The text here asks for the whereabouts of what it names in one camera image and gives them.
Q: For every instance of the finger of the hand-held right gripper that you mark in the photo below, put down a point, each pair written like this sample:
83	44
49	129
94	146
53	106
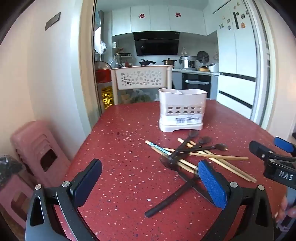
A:
259	148
283	143

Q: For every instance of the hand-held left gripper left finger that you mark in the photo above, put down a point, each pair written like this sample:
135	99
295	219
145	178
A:
89	178

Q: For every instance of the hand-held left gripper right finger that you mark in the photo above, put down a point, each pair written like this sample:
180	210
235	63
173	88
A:
211	185

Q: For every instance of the utensils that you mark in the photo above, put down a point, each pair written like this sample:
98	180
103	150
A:
220	146

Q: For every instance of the black spoons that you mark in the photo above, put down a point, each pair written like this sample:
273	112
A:
205	140

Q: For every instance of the dark spoons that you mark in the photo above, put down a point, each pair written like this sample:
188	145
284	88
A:
193	133

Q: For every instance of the patterned-tip wooden chopstick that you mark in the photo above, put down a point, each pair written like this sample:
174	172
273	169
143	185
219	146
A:
155	146

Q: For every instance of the white plastic utensil holder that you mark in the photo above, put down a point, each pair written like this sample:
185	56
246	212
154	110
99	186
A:
182	102

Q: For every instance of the person's right hand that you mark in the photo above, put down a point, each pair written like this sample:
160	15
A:
284	206

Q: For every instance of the pink plastic stool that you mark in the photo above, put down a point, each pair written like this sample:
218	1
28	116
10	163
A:
39	148
16	201

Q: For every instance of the black plastic bag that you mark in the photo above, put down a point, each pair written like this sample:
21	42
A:
9	169

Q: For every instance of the gold foil package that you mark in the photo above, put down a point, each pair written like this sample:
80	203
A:
107	97

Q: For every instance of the small cardboard box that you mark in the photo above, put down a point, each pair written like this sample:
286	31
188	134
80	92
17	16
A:
125	98

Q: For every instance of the black built-in oven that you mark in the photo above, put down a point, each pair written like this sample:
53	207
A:
196	84

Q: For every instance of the white kitchen appliance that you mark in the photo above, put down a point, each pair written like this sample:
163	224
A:
213	67

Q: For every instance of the white refrigerator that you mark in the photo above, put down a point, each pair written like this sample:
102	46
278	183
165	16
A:
235	58

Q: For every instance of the small brown pot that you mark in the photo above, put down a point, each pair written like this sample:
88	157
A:
204	68

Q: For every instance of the bag of green vegetables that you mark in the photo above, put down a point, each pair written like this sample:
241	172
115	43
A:
142	96

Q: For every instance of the grey kitchen counter cabinet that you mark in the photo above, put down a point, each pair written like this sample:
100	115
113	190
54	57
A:
177	81

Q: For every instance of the round dark molded pan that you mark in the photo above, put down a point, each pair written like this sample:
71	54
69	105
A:
203	56

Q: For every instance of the silver rice cooker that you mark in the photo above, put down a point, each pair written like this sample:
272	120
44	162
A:
187	62

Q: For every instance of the white flower-cutout storage cart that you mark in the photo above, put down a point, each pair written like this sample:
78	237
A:
141	77

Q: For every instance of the steel pot with lid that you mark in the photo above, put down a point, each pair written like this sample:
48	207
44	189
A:
102	64

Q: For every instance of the spice rack with bottles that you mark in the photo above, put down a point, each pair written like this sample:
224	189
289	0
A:
123	59

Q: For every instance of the steel cooking pot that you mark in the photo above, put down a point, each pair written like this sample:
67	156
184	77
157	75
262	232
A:
168	62

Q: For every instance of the black wok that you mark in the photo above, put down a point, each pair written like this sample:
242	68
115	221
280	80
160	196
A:
146	62

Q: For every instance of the group of fridge magnets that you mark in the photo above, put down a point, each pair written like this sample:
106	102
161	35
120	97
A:
241	16

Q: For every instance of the black range hood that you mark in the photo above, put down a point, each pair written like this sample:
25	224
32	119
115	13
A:
157	44

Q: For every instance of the white upper kitchen cabinets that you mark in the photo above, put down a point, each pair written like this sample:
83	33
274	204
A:
159	23

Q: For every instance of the white door frame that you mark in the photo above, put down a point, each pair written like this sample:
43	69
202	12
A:
262	58

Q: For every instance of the beige sliding door frame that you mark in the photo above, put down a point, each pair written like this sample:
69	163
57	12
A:
86	58

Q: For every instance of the dark wall plate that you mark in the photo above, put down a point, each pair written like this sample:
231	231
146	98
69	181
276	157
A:
53	21

